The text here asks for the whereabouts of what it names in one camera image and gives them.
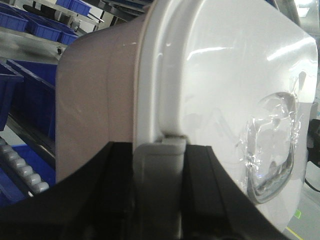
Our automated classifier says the blue shelf bin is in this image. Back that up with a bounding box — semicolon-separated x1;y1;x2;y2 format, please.
6;59;57;141
25;12;78;45
55;0;91;16
0;6;29;32

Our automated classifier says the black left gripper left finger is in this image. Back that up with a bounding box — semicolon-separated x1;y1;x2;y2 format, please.
0;142;134;240

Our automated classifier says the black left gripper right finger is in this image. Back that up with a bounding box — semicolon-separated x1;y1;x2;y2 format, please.
181;145;287;240

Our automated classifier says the white roller track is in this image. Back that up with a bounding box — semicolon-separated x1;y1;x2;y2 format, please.
0;138;50;197

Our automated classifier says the blue bin lower shelf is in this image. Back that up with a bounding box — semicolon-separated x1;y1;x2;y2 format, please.
0;144;56;208

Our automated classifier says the blue bin at left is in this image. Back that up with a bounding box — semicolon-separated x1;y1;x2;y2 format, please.
0;62;24;132

